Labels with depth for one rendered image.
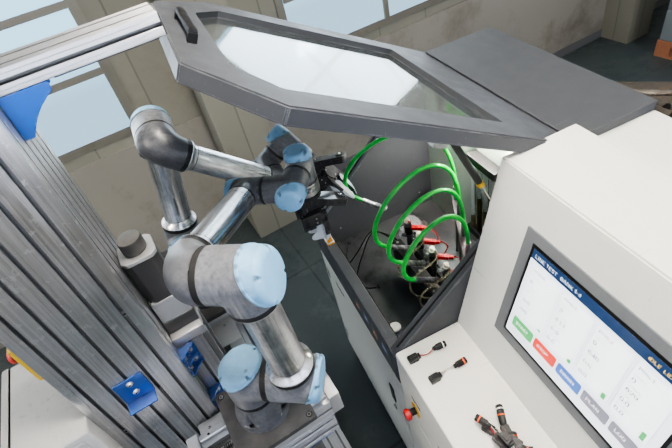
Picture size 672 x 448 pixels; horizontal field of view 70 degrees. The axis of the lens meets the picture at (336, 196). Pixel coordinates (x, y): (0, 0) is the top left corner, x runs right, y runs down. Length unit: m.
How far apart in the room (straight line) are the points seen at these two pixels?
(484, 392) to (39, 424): 1.15
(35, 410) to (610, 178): 1.49
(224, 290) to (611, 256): 0.72
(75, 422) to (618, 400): 1.23
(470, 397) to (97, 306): 0.97
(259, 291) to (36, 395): 0.85
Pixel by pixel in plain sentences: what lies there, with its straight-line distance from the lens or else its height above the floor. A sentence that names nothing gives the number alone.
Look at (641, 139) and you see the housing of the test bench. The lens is 1.43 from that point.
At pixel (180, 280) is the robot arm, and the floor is 1.66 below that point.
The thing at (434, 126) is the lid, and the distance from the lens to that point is 1.00.
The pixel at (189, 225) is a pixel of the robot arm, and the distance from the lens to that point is 1.67.
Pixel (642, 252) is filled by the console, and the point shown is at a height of 1.55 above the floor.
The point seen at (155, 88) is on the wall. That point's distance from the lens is 3.01.
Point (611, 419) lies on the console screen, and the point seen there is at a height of 1.20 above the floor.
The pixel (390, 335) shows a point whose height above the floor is 0.95.
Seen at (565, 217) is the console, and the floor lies 1.52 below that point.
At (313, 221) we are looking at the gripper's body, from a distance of 1.41.
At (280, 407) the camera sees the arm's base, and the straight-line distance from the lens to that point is 1.39.
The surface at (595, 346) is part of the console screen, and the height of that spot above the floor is 1.32.
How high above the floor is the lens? 2.28
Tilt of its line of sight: 40 degrees down
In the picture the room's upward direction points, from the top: 14 degrees counter-clockwise
